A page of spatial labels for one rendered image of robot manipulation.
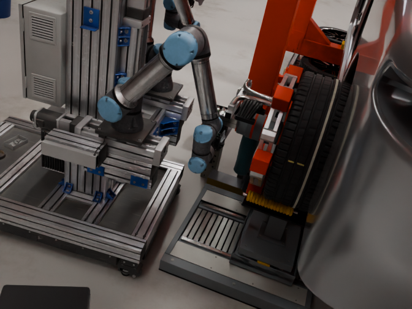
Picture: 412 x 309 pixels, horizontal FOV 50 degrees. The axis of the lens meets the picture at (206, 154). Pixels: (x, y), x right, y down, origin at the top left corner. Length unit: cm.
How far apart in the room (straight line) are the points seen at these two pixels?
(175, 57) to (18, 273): 143
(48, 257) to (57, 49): 110
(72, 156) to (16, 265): 75
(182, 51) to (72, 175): 120
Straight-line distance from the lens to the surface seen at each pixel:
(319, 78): 209
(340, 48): 456
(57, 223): 243
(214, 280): 242
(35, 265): 253
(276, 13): 254
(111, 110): 184
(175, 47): 162
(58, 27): 215
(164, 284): 246
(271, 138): 194
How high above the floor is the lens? 187
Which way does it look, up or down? 32 degrees down
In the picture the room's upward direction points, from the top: 12 degrees clockwise
